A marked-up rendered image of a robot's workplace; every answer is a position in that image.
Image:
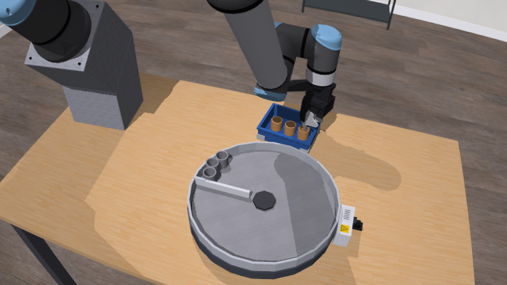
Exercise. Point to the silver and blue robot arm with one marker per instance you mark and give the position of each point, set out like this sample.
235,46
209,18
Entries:
269,47

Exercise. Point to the bronze bushing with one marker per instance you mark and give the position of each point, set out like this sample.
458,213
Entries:
276,123
302,134
290,127

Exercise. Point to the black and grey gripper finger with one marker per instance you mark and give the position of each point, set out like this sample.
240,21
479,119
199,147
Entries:
307,117
317,119

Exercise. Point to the dark grey metal sleeve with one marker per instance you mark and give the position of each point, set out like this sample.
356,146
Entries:
214,163
222,157
210,174

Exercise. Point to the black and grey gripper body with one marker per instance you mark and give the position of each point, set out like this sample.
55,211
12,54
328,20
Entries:
320,101

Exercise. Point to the blue crate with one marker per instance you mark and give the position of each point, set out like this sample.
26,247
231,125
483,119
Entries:
287,114

